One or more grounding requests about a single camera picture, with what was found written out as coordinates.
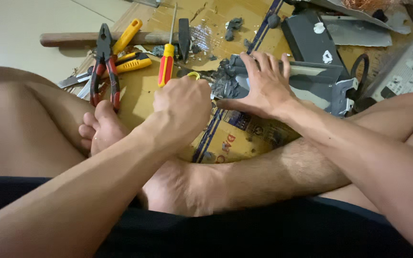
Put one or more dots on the person's right leg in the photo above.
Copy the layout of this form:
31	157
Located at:
299	168

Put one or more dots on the brown cardboard sheet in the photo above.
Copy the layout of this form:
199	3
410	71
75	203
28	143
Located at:
221	10

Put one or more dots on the crumpled grey metal sheet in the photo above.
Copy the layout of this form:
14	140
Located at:
357	10

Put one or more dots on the black shorts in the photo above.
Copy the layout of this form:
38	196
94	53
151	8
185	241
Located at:
264	233

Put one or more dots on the dark grey plastic box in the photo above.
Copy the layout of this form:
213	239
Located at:
305	39

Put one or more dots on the dark grey lump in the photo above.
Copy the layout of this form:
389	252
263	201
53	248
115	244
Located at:
273	20

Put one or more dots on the person's right hand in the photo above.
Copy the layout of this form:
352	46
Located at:
267	93

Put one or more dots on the red yellow screwdriver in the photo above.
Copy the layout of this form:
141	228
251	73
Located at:
166	66

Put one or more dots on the red black pliers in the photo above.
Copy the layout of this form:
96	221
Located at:
104	46

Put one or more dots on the person's left fingers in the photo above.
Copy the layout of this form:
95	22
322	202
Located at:
185	86

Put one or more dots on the grey metal plate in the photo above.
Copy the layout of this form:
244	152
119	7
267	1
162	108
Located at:
357	34

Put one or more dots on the grey plastic debris piece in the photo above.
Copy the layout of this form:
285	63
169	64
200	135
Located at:
232	27

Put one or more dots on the black scissors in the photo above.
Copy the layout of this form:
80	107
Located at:
353	68

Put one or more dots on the person's left hand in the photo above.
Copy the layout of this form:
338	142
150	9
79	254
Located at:
181	107

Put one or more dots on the broken grey battery casing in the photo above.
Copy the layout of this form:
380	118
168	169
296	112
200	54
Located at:
310	77

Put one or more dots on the person's leg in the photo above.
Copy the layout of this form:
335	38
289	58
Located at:
23	122
299	168

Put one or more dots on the person's left leg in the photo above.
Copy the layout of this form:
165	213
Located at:
23	122

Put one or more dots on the silver power supply unit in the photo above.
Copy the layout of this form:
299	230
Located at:
405	73

